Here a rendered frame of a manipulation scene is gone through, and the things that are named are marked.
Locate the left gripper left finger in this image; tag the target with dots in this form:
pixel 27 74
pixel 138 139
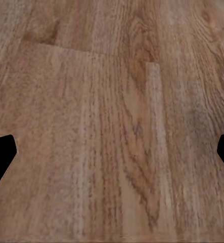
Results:
pixel 8 151

